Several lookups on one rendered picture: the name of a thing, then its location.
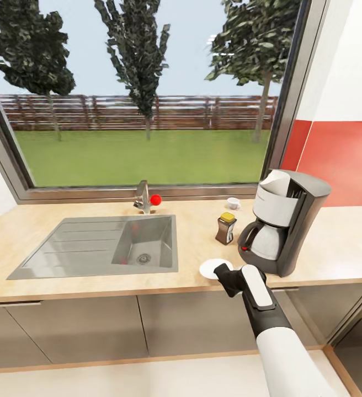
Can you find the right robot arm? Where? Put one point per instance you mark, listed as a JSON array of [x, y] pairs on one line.
[[289, 370]]

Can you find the bottle of coffee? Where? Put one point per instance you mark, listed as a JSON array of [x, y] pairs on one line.
[[226, 224]]

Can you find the paper coffee filter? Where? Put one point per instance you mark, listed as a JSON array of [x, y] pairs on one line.
[[277, 183]]

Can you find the fixed window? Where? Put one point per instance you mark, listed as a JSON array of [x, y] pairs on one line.
[[199, 97]]

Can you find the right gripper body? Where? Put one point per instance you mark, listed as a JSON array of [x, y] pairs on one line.
[[223, 272]]

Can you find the drop in sink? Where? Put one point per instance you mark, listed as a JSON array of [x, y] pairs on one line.
[[100, 246]]

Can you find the saucer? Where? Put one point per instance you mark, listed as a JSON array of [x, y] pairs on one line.
[[207, 268]]

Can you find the coffee cup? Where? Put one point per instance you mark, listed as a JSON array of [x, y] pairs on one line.
[[233, 203]]

